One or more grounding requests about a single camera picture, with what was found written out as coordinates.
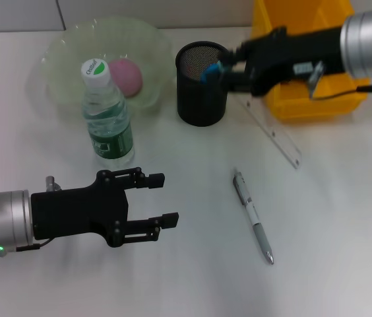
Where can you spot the black mesh pen holder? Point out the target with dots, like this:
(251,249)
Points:
(199,105)

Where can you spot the pink ball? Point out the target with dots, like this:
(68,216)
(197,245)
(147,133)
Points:
(128,79)

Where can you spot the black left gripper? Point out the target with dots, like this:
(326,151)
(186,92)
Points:
(77,211)

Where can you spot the green label water bottle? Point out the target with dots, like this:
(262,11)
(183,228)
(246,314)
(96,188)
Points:
(110,132)

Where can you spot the transparent plastic ruler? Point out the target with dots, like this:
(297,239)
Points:
(281,138)

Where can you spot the translucent green fruit plate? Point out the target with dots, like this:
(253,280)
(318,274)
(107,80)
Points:
(149,59)

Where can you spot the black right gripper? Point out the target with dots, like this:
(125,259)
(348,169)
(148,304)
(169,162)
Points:
(295,53)

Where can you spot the white grey ballpoint pen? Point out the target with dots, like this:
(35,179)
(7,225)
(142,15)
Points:
(255,221)

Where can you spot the yellow plastic storage bin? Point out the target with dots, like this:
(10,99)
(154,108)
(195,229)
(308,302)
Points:
(321,105)

